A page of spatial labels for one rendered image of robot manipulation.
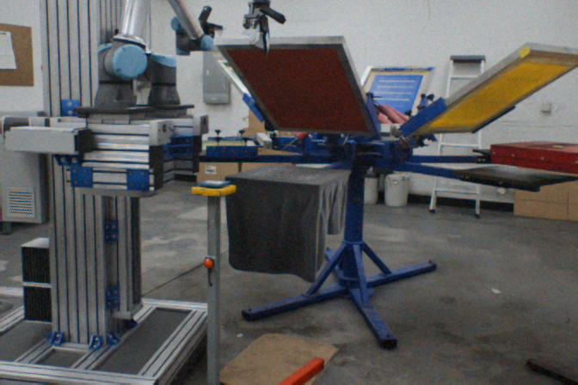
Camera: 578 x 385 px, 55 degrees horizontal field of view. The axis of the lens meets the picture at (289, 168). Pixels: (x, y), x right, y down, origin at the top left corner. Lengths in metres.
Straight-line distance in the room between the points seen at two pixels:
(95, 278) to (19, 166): 0.56
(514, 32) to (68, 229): 5.42
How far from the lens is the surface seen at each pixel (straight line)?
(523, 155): 2.69
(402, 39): 6.97
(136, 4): 2.10
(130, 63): 2.05
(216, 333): 2.39
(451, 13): 6.91
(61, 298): 2.67
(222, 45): 2.54
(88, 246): 2.53
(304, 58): 2.46
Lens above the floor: 1.34
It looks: 8 degrees down
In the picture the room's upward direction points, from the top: 1 degrees clockwise
